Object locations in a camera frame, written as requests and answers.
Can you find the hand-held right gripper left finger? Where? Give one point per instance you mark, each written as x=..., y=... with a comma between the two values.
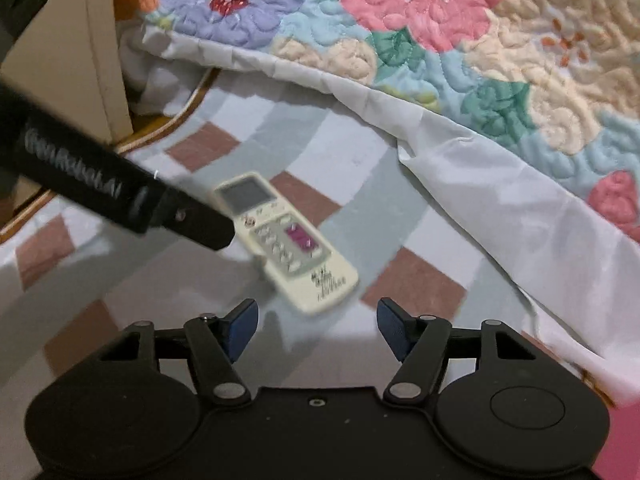
x=242, y=327

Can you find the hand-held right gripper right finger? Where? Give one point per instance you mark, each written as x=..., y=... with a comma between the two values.
x=392, y=327

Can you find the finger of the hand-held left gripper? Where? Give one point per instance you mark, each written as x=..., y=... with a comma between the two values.
x=200, y=222

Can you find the cream remote with pink display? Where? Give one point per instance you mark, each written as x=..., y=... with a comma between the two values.
x=300, y=260

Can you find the pink cardboard box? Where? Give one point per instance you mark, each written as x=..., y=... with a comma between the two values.
x=625, y=455

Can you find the checked floor mat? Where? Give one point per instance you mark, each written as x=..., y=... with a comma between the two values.
x=350, y=240

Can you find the beige wooden cabinet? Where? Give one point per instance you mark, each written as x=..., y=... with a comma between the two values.
x=75, y=35

